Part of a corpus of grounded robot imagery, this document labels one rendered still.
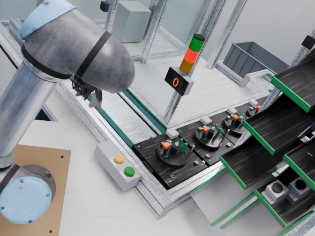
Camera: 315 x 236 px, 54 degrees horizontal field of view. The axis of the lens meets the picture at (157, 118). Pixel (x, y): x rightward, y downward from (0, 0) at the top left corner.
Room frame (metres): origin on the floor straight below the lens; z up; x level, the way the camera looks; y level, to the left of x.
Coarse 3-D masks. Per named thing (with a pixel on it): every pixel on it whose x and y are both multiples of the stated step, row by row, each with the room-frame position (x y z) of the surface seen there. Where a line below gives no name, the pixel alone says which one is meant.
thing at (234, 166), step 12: (240, 144) 0.86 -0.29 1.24; (252, 144) 0.88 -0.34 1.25; (300, 144) 0.91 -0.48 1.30; (228, 156) 0.82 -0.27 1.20; (240, 156) 0.83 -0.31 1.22; (252, 156) 0.84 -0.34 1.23; (264, 156) 0.84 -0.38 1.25; (276, 156) 0.85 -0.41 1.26; (228, 168) 0.77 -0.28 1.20; (240, 168) 0.79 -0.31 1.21; (252, 168) 0.79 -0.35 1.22; (264, 168) 0.80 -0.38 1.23; (276, 168) 0.79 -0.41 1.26; (240, 180) 0.73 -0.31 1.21; (252, 180) 0.75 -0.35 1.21
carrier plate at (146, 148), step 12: (144, 144) 0.97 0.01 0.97; (156, 144) 1.00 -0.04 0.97; (144, 156) 0.91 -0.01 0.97; (156, 156) 0.93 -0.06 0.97; (192, 156) 1.03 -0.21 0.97; (156, 168) 0.87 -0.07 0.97; (168, 168) 0.90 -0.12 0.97; (180, 168) 0.93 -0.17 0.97; (192, 168) 0.96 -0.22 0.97; (204, 168) 0.99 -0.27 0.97; (168, 180) 0.84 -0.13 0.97; (180, 180) 0.86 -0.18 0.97
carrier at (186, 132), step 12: (204, 120) 1.30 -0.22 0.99; (180, 132) 1.16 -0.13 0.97; (192, 132) 1.19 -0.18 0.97; (216, 132) 1.25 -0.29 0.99; (228, 132) 1.18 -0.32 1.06; (192, 144) 1.11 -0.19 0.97; (204, 144) 1.12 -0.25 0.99; (216, 144) 1.15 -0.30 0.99; (204, 156) 1.06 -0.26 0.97; (216, 156) 1.09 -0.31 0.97
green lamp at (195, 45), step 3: (192, 39) 1.17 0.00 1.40; (195, 39) 1.16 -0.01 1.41; (192, 42) 1.16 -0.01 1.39; (195, 42) 1.15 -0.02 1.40; (198, 42) 1.15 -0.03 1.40; (201, 42) 1.16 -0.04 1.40; (189, 45) 1.17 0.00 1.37; (192, 45) 1.16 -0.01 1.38; (195, 45) 1.15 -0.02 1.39; (198, 45) 1.16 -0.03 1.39; (201, 45) 1.16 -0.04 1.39; (189, 48) 1.16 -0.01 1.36; (192, 48) 1.16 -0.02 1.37; (195, 48) 1.15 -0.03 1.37; (198, 48) 1.16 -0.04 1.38; (195, 51) 1.16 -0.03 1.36; (198, 51) 1.16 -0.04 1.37
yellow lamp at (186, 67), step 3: (183, 60) 1.16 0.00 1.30; (183, 63) 1.16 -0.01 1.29; (186, 63) 1.15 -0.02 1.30; (189, 63) 1.15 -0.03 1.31; (192, 63) 1.16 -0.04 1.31; (180, 66) 1.17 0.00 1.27; (183, 66) 1.16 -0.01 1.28; (186, 66) 1.15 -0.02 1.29; (189, 66) 1.16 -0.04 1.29; (192, 66) 1.17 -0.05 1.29; (180, 69) 1.16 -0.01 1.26; (183, 69) 1.15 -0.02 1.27; (186, 69) 1.15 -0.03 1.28; (189, 69) 1.16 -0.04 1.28; (186, 72) 1.16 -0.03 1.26; (189, 72) 1.17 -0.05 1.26
